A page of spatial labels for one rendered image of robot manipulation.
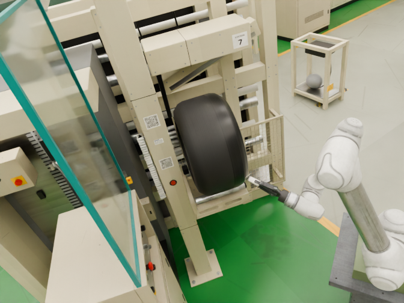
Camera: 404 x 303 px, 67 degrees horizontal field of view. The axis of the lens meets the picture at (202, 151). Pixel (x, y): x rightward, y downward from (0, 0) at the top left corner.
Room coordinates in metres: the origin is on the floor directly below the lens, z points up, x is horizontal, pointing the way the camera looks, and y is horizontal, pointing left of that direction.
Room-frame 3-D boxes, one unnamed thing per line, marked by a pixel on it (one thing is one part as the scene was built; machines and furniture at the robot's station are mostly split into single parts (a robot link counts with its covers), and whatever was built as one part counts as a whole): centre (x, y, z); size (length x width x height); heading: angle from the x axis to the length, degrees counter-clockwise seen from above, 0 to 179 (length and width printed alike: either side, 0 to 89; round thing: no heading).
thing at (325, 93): (3.60, -1.72, 0.40); 0.60 x 0.35 x 0.80; 24
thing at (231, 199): (1.38, -0.04, 0.83); 0.36 x 0.09 x 0.06; 97
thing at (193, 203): (1.50, 0.15, 0.90); 0.40 x 0.03 x 0.10; 7
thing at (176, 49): (1.83, -0.12, 1.71); 0.61 x 0.25 x 0.15; 97
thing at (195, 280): (1.47, 0.22, 0.01); 0.27 x 0.27 x 0.02; 7
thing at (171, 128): (1.87, 0.24, 1.05); 0.20 x 0.15 x 0.30; 97
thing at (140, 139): (1.43, 0.31, 1.19); 0.05 x 0.04 x 0.48; 7
